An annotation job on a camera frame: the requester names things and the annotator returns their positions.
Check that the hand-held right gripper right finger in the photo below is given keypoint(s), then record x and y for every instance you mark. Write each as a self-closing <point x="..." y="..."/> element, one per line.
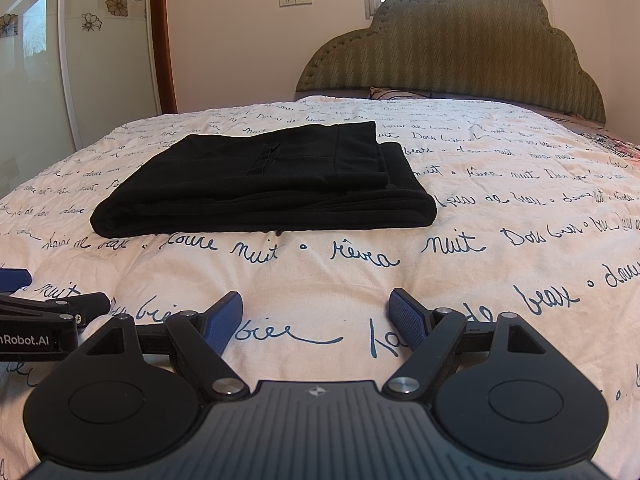
<point x="407" y="316"/>

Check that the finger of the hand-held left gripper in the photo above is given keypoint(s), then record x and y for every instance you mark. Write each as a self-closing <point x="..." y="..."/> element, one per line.
<point x="90" y="305"/>
<point x="15" y="278"/>

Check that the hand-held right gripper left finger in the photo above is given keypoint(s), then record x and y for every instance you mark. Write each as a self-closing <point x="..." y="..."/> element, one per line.
<point x="221" y="317"/>

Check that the black pants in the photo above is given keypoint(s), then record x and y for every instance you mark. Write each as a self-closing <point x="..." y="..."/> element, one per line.
<point x="260" y="185"/>

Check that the white script-printed quilt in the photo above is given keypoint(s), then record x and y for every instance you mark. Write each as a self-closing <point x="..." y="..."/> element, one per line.
<point x="350" y="280"/>

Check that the striped pillow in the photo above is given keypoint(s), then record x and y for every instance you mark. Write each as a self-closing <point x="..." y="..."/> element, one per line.
<point x="397" y="93"/>

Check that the floral glass wardrobe door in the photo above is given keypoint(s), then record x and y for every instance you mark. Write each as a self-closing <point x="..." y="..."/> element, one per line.
<point x="75" y="50"/>

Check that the olive padded headboard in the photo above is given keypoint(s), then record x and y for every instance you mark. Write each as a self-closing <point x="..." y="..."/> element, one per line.
<point x="450" y="55"/>

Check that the pink patterned pillow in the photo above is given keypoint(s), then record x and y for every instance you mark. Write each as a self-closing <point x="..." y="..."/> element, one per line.
<point x="617" y="145"/>

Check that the brown wooden wardrobe frame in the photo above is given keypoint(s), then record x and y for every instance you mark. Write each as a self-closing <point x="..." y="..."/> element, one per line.
<point x="162" y="35"/>

